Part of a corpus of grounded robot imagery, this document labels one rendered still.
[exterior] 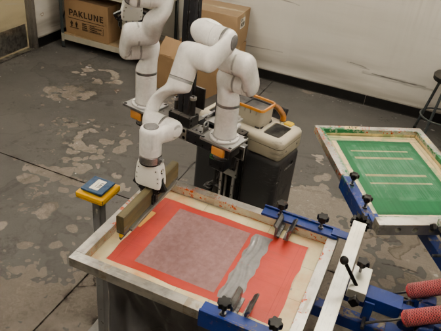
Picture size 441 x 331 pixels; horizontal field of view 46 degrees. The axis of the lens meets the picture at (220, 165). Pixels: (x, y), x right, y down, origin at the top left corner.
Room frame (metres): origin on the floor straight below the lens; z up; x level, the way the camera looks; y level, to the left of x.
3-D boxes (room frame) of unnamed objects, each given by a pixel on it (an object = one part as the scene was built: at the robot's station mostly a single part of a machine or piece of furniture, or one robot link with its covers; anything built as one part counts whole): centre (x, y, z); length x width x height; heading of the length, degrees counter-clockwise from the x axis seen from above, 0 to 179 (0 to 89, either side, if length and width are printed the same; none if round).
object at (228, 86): (1.90, -0.01, 1.37); 0.13 x 0.10 x 0.16; 60
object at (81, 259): (1.38, 0.00, 0.97); 0.79 x 0.58 x 0.04; 70
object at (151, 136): (1.50, 0.21, 1.34); 0.15 x 0.10 x 0.11; 150
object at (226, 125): (1.92, -0.01, 1.21); 0.16 x 0.13 x 0.15; 149
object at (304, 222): (1.56, -0.32, 0.98); 0.30 x 0.05 x 0.07; 70
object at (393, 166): (1.91, -0.84, 1.05); 1.08 x 0.61 x 0.23; 10
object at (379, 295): (1.19, -0.53, 1.02); 0.17 x 0.06 x 0.05; 70
